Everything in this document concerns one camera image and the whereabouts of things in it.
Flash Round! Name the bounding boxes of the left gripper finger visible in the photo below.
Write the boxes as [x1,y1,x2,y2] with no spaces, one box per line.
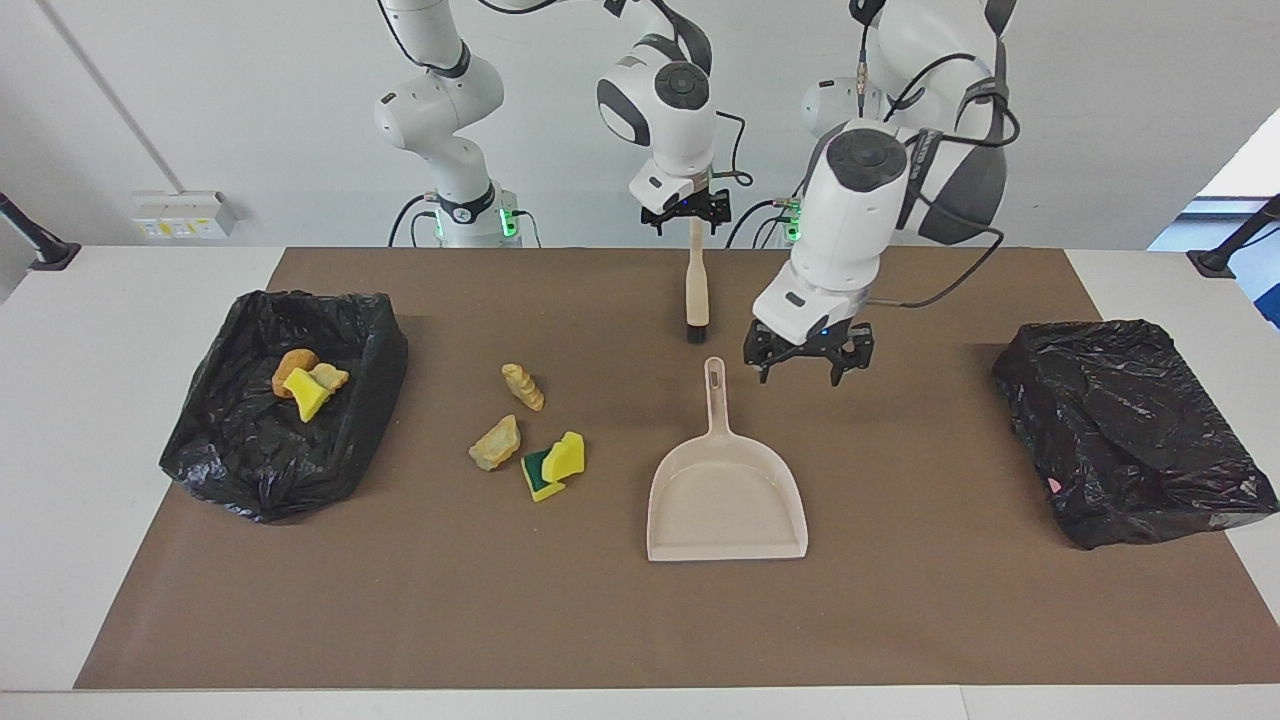
[825,325,877,388]
[742,343,787,387]

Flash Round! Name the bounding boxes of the beige brush black bristles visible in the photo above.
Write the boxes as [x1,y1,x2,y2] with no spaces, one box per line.
[685,218,711,345]

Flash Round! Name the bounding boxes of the beige plastic dustpan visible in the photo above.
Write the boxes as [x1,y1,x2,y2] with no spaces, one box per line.
[646,356,809,563]

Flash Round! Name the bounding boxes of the ridged croissant piece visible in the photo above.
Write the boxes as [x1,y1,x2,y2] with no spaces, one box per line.
[501,363,546,413]

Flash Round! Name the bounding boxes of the green topped sponge piece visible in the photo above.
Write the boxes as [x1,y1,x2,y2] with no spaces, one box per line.
[520,449,567,503]

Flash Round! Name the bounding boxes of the tan bread chunk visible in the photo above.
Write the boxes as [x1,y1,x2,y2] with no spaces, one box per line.
[468,414,522,472]

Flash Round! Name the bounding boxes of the small yellow green sponge wedge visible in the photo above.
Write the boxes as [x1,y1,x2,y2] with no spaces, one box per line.
[282,367,331,423]

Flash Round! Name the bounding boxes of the brown bread roll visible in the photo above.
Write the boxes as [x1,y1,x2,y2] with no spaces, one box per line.
[271,348,321,399]

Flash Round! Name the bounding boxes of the black bag bin pink tag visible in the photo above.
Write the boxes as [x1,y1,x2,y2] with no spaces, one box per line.
[992,319,1280,551]

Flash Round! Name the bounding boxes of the black bag lined bin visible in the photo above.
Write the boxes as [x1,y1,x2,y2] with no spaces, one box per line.
[160,290,409,524]

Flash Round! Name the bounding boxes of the brown table mat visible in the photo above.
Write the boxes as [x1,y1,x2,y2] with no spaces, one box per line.
[74,247,1280,690]

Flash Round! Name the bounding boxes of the black left base cable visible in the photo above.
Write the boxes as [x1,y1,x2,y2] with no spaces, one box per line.
[725,198,801,249]

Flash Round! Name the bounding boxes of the black base cable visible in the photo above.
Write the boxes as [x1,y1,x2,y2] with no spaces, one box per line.
[725,198,801,249]
[388,193,441,248]

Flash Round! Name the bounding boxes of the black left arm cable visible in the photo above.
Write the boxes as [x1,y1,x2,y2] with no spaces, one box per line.
[855,0,1023,309]

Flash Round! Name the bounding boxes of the black right base cable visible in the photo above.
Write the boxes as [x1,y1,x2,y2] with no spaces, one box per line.
[388,193,441,248]

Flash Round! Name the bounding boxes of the black camera stand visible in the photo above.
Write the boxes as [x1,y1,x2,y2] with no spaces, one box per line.
[0,190,82,272]
[1187,193,1280,280]

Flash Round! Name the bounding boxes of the white wall outlet box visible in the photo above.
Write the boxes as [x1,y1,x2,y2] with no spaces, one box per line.
[132,190,238,241]

